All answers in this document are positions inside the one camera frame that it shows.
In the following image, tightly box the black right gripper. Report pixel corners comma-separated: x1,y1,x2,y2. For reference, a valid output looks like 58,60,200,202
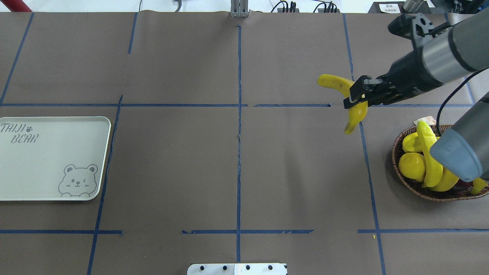
343,50,432,109

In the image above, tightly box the spotted yellow banana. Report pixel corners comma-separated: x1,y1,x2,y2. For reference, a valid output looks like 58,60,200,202
317,74,368,134

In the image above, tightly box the bright yellow banana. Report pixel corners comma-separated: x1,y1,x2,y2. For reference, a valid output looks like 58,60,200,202
417,121,443,188

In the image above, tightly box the long yellow banana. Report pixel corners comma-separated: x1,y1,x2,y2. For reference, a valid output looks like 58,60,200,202
428,168,460,192

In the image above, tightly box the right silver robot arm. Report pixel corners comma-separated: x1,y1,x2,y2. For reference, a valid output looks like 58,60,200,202
345,14,488,180

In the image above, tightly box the brown wicker basket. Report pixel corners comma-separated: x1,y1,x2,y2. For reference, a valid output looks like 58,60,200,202
391,126,488,202

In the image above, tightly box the small snack packet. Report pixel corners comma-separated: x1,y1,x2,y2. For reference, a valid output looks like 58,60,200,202
413,116,437,126

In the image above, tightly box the yellow starfruit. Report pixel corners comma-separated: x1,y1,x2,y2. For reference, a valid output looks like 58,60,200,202
402,133,424,153

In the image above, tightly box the yellow lemon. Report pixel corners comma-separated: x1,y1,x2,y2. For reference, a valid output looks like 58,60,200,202
398,152,426,183

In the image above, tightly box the small steel cup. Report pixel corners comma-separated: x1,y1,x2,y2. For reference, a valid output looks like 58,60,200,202
402,0,424,13

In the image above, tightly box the white bear tray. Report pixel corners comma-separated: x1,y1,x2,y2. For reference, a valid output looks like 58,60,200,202
0,116,111,201

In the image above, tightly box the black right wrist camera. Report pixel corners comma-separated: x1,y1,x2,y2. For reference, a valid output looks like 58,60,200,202
388,13,437,41

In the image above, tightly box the black right camera cable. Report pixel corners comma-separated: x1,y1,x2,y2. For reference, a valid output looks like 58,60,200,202
436,69,489,136

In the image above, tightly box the aluminium frame post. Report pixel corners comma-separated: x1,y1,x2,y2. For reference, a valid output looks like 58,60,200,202
230,0,249,18

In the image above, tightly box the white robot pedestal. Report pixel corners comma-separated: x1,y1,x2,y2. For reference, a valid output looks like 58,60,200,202
187,263,288,275

